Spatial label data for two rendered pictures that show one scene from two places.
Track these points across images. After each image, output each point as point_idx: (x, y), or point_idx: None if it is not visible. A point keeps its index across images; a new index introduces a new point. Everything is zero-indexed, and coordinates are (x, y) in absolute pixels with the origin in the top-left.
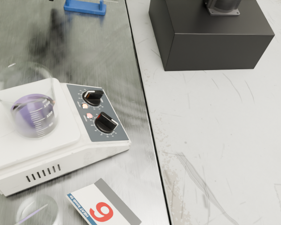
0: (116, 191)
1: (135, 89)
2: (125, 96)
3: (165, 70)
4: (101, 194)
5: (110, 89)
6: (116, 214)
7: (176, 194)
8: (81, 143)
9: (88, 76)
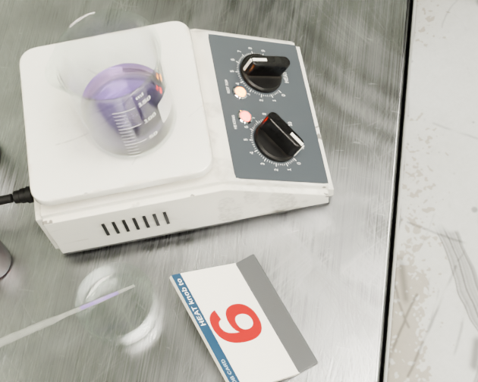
0: (281, 289)
1: (385, 50)
2: (355, 67)
3: None
4: (245, 289)
5: (322, 42)
6: (266, 335)
7: (413, 325)
8: (214, 178)
9: (278, 2)
